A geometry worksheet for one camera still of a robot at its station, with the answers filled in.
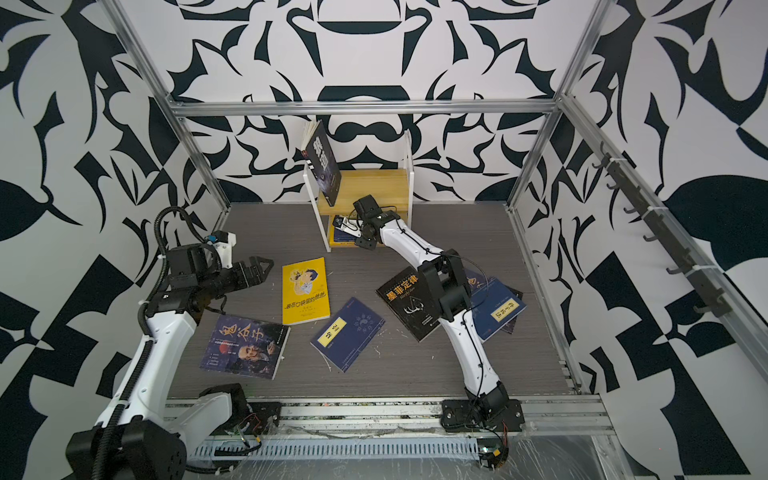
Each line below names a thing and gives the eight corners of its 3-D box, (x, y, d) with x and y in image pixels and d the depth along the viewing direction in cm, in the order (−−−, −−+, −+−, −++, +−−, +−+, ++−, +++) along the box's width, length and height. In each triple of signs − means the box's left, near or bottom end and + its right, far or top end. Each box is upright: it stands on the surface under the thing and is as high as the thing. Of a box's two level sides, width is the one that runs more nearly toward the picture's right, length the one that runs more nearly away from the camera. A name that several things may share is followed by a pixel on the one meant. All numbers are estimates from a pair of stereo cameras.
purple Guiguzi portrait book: (197, 366, 83) (193, 364, 82) (222, 317, 92) (219, 314, 91) (273, 380, 81) (271, 378, 80) (292, 328, 90) (290, 325, 89)
